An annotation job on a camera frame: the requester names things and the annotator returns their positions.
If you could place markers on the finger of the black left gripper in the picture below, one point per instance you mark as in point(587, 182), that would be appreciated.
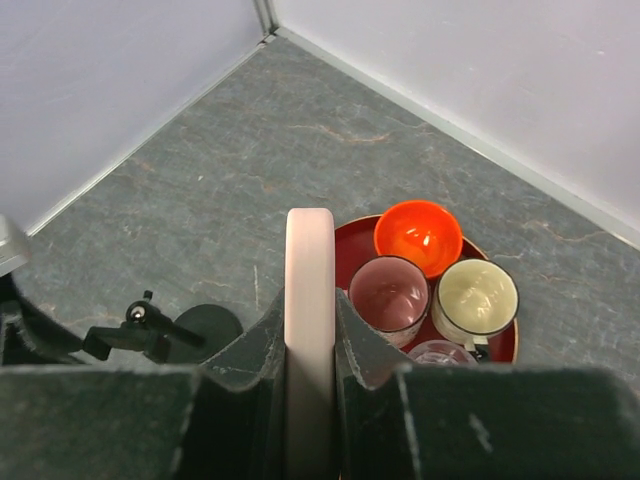
point(35, 330)

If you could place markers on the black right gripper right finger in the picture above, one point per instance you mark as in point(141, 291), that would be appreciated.
point(403, 420)

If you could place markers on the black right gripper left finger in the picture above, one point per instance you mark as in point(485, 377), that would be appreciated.
point(219, 420)

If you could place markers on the black phone stand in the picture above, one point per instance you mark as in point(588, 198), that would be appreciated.
point(193, 337)

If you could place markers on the pink-cased smartphone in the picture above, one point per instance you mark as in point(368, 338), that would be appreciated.
point(309, 335)

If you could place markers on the clear glass tumbler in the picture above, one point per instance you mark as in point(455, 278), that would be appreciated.
point(442, 353)

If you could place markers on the pink floral mug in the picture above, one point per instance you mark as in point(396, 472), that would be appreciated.
point(393, 296)

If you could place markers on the cream cup with dark rim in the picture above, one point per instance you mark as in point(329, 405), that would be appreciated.
point(475, 300)

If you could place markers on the round red tray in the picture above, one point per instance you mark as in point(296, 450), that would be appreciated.
point(354, 246)

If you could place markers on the orange bowl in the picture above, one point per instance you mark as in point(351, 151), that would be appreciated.
point(421, 231)

